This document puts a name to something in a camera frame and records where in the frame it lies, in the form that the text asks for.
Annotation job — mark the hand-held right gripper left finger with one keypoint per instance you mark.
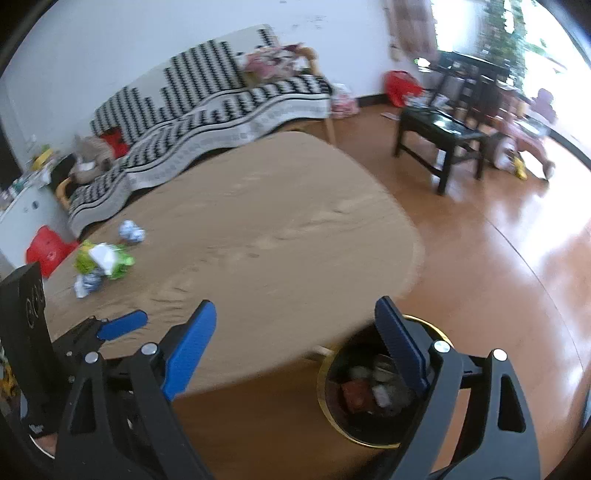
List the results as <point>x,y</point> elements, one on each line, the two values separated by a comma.
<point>189,350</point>

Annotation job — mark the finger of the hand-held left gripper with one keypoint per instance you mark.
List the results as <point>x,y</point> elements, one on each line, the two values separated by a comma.
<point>122,323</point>

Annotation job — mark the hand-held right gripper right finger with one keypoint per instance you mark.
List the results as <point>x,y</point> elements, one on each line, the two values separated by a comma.
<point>401,346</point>

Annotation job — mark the grey cigarette box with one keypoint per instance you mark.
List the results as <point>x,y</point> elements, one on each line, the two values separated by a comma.
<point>385,369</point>

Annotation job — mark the silver wrapper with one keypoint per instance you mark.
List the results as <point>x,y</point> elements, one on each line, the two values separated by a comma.
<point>87,285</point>

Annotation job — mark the small white tissue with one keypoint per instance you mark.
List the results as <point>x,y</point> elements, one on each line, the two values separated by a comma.
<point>381,395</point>

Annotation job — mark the yellow green snack packet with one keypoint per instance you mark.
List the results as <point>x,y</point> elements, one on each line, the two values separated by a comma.
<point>106,261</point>

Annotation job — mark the red small box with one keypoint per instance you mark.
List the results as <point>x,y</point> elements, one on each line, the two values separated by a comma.
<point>356,395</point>

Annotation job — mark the black trash bin gold rim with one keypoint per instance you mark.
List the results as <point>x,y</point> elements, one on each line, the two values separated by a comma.
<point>364,427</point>

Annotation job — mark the newspaper piece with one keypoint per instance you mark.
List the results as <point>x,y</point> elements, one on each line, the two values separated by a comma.
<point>132,231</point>

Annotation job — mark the yellow toy vehicle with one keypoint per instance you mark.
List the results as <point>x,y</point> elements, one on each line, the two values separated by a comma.
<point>8,381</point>

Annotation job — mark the red bear-shaped chair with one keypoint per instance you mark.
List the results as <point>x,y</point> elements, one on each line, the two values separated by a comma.
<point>46,251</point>

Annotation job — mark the white cabinet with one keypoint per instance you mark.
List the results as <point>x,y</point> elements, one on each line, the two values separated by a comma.
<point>23,221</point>

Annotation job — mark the yellow toy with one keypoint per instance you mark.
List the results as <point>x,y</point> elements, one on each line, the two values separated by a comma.
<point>44,158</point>

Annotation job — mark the brown plush toy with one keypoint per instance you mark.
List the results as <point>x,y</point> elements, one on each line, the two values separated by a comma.
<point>92,157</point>

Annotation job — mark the red cloth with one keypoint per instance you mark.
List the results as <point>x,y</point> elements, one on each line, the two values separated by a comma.
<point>117,141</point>

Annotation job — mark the small yellow object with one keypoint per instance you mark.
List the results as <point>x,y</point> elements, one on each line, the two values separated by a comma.
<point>519,168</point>

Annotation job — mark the black wooden side table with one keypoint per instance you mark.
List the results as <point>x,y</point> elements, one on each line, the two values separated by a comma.
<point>438,127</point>

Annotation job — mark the wooden sofa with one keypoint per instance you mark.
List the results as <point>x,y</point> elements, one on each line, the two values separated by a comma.
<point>328,131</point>

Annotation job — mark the black white striped blanket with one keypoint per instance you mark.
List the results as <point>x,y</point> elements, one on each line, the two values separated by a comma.
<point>207,110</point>

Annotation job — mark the pink ride-on toy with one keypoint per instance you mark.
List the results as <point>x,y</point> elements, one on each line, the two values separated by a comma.
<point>521,134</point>

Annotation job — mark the pink white patterned bag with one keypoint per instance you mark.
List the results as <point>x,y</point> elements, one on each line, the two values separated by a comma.
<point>344,99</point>

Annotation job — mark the black wooden chair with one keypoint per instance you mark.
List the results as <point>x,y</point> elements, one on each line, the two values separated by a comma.
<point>466,78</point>

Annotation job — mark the pink patterned cushion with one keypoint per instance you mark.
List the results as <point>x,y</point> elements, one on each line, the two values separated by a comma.
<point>268,62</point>

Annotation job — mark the patterned curtain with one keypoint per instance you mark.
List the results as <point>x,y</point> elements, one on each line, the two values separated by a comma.
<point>411,27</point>

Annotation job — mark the green potted plant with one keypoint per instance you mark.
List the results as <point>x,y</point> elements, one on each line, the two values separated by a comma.
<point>508,27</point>

